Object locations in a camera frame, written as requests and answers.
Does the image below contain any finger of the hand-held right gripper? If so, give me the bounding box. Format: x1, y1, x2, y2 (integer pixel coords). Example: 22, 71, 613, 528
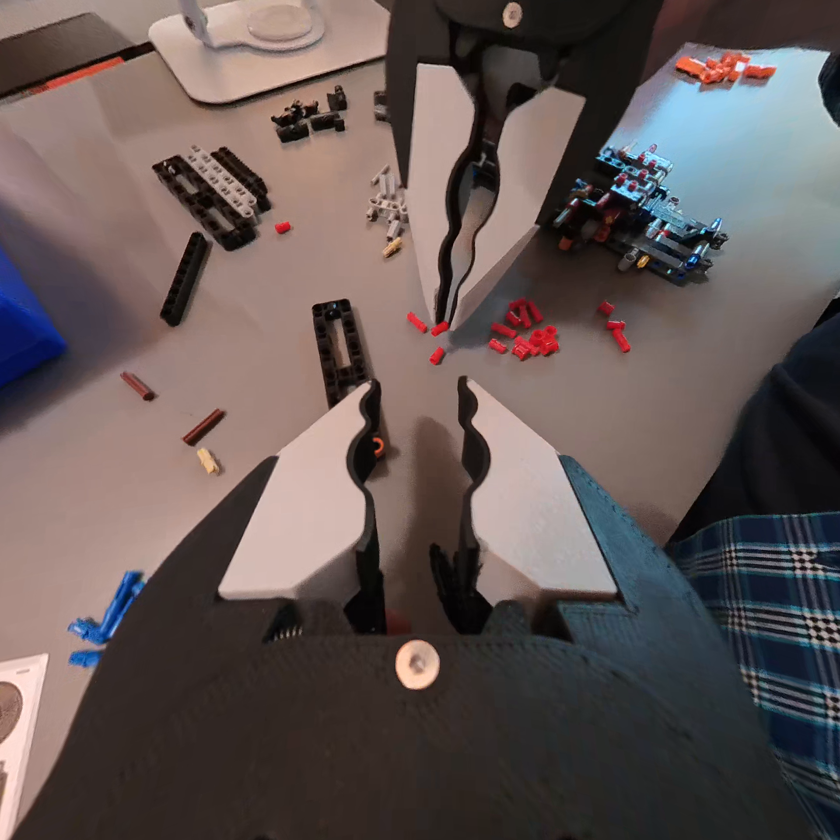
407, 62, 485, 326
448, 87, 588, 329

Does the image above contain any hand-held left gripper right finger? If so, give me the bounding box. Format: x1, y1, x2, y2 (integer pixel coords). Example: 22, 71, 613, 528
456, 375, 622, 603

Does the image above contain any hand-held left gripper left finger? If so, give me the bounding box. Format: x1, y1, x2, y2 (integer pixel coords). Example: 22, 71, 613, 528
217, 378, 387, 632

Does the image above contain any multicoloured lego assembly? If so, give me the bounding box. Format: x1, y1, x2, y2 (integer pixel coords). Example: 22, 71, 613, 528
551, 144, 729, 284

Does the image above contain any black lego frame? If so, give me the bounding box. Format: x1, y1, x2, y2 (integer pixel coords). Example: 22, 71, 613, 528
312, 299, 389, 462
152, 155, 257, 252

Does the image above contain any pile of red pins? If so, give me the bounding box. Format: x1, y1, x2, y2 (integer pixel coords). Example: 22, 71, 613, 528
489, 298, 633, 361

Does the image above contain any pile of grey connector pieces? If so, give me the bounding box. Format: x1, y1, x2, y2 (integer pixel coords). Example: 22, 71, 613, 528
365, 164, 411, 240

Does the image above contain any pile of orange pieces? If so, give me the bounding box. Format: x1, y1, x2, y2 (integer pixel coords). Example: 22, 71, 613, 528
676, 52, 777, 85

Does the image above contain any short brown axle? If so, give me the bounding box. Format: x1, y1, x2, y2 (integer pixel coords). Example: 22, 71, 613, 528
182, 409, 226, 447

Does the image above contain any pile of black connector pieces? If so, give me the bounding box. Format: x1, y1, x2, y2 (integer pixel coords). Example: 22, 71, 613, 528
271, 85, 349, 144

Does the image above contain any short black beam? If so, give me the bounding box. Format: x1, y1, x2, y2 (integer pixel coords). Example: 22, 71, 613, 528
223, 147, 272, 212
213, 147, 266, 207

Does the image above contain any pile of blue pins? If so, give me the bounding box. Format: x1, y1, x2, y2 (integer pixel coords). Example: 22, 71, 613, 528
67, 570, 147, 669

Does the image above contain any light grey beam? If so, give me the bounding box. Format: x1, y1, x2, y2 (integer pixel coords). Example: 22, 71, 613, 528
184, 147, 253, 217
193, 146, 258, 211

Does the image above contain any white book stand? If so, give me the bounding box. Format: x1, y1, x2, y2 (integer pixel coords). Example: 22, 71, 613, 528
148, 0, 389, 106

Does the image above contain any long black beam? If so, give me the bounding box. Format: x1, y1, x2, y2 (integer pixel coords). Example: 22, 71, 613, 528
160, 231, 210, 327

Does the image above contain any sticker sheet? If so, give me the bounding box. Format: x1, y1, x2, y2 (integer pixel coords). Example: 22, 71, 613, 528
0, 653, 50, 836

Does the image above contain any blue storage bin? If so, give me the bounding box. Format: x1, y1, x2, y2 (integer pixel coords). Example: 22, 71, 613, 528
0, 246, 68, 389

